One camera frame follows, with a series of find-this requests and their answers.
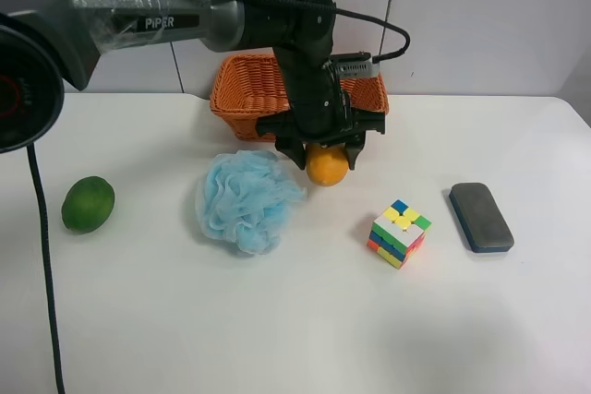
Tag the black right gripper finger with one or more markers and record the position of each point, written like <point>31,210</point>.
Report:
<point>353,146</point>

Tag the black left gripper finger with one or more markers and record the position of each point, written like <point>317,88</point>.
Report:
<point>294,148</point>

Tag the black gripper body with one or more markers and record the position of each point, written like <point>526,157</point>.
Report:
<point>319,109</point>

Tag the yellow orange mango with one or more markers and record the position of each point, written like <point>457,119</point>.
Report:
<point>326,166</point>

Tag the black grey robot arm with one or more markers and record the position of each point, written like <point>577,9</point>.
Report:
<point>47,44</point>

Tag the orange wicker basket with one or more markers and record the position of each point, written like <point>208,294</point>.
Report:
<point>250,86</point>

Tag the green lemon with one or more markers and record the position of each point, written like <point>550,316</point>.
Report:
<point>88,204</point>

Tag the blue mesh bath sponge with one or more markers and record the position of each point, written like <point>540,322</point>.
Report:
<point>245,199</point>

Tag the multicoloured puzzle cube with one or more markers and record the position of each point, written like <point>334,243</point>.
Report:
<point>397,233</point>

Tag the grey blue board eraser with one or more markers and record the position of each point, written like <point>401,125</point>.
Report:
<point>485,229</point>

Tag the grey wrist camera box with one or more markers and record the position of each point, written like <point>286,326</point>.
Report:
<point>355,65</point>

